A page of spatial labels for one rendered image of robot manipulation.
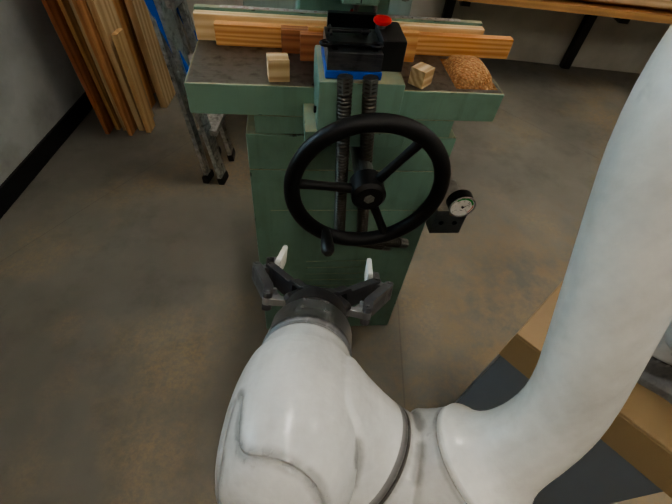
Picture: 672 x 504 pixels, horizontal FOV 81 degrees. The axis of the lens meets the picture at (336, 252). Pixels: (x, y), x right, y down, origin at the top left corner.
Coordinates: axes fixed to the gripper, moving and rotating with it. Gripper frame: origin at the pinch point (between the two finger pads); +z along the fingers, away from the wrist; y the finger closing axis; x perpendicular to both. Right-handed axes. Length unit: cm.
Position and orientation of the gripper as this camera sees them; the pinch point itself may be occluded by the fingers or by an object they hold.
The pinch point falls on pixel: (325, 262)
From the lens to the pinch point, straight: 62.5
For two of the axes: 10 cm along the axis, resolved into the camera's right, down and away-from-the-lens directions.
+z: 0.5, -3.5, 9.4
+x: -1.4, 9.3, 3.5
